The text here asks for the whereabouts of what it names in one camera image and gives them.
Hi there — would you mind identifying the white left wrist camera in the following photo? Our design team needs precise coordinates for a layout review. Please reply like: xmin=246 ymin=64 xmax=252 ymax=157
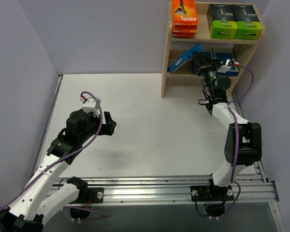
xmin=79 ymin=96 xmax=100 ymax=117

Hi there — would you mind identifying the Harry's razor box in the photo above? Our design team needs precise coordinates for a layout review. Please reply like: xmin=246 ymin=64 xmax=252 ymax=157
xmin=212 ymin=48 xmax=240 ymax=77
xmin=167 ymin=43 xmax=204 ymax=74

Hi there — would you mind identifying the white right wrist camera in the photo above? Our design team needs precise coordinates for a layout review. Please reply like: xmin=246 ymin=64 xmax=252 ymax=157
xmin=217 ymin=59 xmax=239 ymax=73

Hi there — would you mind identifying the orange styler box back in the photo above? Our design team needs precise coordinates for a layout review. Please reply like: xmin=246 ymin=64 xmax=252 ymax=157
xmin=172 ymin=0 xmax=199 ymax=26

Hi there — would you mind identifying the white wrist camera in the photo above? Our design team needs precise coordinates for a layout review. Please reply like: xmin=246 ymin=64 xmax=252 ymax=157
xmin=79 ymin=96 xmax=100 ymax=117
xmin=217 ymin=59 xmax=239 ymax=73

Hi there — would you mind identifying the orange styler box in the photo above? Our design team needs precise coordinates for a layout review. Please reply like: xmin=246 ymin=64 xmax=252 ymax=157
xmin=172 ymin=0 xmax=199 ymax=26
xmin=172 ymin=32 xmax=196 ymax=39

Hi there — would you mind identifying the wooden shelf unit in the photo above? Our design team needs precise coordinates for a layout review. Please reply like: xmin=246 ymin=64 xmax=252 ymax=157
xmin=160 ymin=2 xmax=265 ymax=98

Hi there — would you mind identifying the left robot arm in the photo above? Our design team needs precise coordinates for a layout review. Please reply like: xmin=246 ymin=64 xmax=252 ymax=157
xmin=0 ymin=109 xmax=116 ymax=232

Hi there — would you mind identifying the black green GilletteLabs box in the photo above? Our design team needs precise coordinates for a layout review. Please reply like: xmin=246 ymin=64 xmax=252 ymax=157
xmin=207 ymin=3 xmax=238 ymax=40
xmin=232 ymin=4 xmax=262 ymax=40

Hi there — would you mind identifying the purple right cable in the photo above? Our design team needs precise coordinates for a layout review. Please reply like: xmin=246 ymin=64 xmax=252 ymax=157
xmin=203 ymin=63 xmax=255 ymax=218

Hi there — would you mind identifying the orange Gillette Fusion5 box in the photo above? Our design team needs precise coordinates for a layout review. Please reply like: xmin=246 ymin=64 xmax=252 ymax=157
xmin=172 ymin=25 xmax=198 ymax=33

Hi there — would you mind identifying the aluminium rail base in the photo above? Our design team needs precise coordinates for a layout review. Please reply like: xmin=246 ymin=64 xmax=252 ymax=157
xmin=50 ymin=175 xmax=278 ymax=206

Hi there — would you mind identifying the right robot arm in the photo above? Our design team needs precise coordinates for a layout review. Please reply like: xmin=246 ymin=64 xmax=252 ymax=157
xmin=192 ymin=51 xmax=262 ymax=200

